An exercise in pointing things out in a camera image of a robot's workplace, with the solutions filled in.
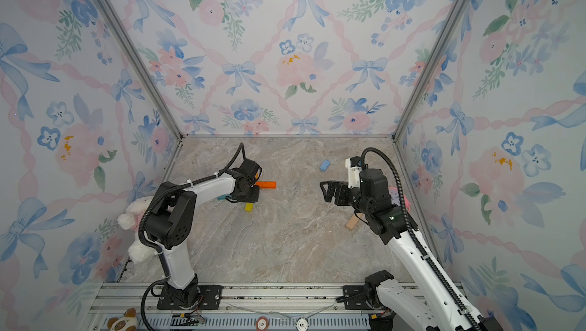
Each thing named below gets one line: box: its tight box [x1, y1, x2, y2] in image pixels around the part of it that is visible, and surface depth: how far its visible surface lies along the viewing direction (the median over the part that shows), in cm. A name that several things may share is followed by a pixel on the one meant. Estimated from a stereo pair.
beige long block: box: [344, 212, 364, 232], surface depth 92 cm
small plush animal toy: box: [106, 307, 139, 331], surface depth 69 cm
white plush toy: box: [117, 196, 155, 264], surface depth 79 cm
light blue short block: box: [318, 159, 332, 172], surface depth 111 cm
